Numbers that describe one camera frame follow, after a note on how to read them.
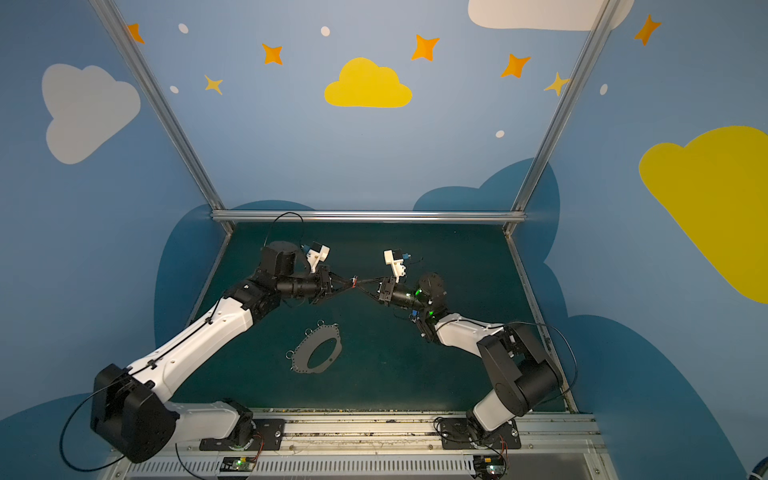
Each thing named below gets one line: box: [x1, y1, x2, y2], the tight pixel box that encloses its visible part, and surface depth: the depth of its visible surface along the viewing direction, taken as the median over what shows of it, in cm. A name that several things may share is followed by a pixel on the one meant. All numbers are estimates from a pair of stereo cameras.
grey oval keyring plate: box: [292, 324, 342, 374], surface depth 90 cm
